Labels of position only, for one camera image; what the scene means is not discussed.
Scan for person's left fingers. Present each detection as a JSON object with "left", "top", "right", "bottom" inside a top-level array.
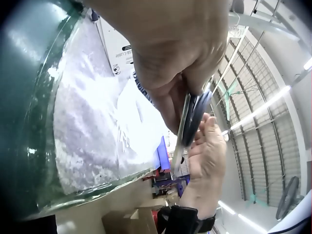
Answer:
[{"left": 136, "top": 69, "right": 215, "bottom": 134}]

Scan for dark braided cable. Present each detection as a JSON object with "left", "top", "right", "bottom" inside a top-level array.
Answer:
[{"left": 133, "top": 71, "right": 157, "bottom": 109}]

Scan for green ceiling fan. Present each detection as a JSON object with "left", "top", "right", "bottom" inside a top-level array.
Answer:
[
  {"left": 212, "top": 79, "right": 244, "bottom": 120},
  {"left": 246, "top": 187, "right": 269, "bottom": 208}
]

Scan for black wrist band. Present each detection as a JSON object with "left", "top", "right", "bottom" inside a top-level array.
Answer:
[{"left": 157, "top": 205, "right": 216, "bottom": 234}]

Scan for white plastic foam sheet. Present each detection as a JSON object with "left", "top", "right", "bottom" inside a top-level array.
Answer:
[{"left": 53, "top": 17, "right": 169, "bottom": 194}]

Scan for long white tube lamp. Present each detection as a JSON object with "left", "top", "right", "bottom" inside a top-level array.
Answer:
[{"left": 229, "top": 85, "right": 292, "bottom": 131}]

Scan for blue plastic bin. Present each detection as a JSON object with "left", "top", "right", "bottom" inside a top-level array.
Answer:
[{"left": 157, "top": 135, "right": 171, "bottom": 171}]

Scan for person's left hand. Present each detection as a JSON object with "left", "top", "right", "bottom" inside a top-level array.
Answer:
[{"left": 83, "top": 0, "right": 230, "bottom": 134}]

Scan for black-handled scissors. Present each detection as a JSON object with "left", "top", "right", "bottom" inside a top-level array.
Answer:
[{"left": 170, "top": 90, "right": 214, "bottom": 176}]

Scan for person's right fingers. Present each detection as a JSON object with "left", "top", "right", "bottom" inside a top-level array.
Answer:
[{"left": 189, "top": 113, "right": 226, "bottom": 157}]

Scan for white printed carton box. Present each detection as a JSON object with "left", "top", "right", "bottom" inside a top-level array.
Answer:
[{"left": 91, "top": 7, "right": 137, "bottom": 79}]

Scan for black standing fan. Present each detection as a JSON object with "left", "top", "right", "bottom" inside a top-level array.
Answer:
[{"left": 275, "top": 175, "right": 306, "bottom": 222}]

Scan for person's right hand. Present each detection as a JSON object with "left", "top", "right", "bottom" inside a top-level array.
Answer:
[{"left": 180, "top": 113, "right": 227, "bottom": 216}]

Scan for brown cardboard box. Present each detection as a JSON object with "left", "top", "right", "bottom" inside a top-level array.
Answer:
[{"left": 101, "top": 207, "right": 159, "bottom": 234}]

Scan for short white tube lamp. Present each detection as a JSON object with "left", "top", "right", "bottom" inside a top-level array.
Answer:
[{"left": 218, "top": 200, "right": 236, "bottom": 215}]

